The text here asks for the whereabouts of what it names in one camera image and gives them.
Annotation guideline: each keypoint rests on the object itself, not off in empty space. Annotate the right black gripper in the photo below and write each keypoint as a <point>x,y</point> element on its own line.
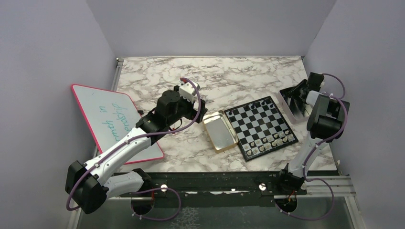
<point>294,94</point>

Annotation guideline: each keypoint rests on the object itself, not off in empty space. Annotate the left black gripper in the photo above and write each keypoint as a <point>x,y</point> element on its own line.
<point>193,112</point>

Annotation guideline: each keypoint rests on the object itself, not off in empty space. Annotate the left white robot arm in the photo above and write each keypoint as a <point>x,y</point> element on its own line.
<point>90,184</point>

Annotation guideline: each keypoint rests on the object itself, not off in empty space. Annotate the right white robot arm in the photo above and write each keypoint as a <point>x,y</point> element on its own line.
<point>326,117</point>

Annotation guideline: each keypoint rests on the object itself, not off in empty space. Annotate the white box of black pieces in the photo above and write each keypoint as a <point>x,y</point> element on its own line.
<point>296,111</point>

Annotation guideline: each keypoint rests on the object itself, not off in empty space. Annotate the gold metal tin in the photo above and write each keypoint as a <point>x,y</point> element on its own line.
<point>220,131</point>

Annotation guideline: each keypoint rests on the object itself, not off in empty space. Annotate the black white chessboard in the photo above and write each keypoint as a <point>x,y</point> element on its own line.
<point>261,125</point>

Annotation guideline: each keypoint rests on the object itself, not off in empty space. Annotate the red framed whiteboard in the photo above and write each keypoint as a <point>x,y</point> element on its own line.
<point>109,115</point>

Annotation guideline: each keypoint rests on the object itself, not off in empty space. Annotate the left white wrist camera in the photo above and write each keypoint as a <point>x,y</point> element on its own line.
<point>188,90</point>

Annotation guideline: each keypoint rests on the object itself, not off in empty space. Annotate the black table front rail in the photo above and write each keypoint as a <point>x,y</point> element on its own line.
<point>209,189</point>

